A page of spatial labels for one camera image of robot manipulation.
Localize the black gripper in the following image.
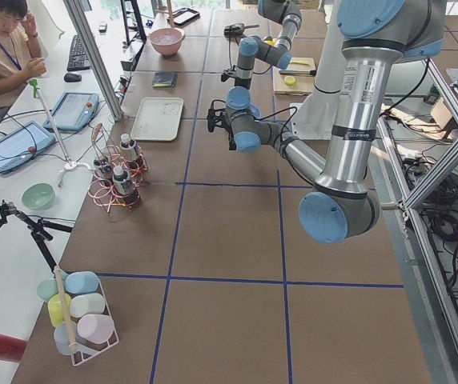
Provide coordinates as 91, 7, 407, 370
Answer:
220, 66, 239, 86
207, 99, 233, 150

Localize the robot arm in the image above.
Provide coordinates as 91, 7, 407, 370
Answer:
207, 1, 446, 243
221, 0, 302, 90

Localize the metal ice scoop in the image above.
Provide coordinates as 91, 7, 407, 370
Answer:
223, 23, 259, 38

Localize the cream bear serving tray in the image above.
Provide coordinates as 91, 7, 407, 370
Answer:
130, 97, 184, 142

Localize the lemon half slice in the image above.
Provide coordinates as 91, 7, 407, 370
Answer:
283, 75, 296, 86

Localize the grey folded cloth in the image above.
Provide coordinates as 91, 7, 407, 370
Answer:
152, 71, 178, 89

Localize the yellow plastic knife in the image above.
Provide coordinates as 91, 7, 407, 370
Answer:
290, 60, 311, 66

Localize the pink bowl of ice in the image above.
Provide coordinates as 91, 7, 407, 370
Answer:
149, 28, 186, 56

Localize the wooden cutting board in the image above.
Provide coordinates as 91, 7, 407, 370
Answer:
273, 57, 316, 95

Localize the steel cylinder tool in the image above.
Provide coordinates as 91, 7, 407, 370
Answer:
279, 70, 317, 77

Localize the tea bottle white cap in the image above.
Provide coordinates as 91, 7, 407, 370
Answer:
112, 166, 142, 208

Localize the blue teach pendant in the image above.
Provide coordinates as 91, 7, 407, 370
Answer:
0, 121, 56, 174
50, 91, 99, 132

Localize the black keyboard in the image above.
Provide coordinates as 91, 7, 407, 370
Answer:
66, 35, 90, 72

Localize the black computer mouse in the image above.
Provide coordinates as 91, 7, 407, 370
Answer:
63, 72, 82, 83

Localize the green small bowl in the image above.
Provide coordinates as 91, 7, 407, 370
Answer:
22, 183, 55, 210

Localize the seated person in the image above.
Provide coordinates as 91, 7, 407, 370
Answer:
0, 0, 46, 109

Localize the white cup rack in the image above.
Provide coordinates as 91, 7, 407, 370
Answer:
37, 266, 120, 366

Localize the copper wire bottle rack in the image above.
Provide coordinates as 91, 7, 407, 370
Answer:
88, 123, 148, 212

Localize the black camera tripod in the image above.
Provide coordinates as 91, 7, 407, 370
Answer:
0, 201, 74, 277

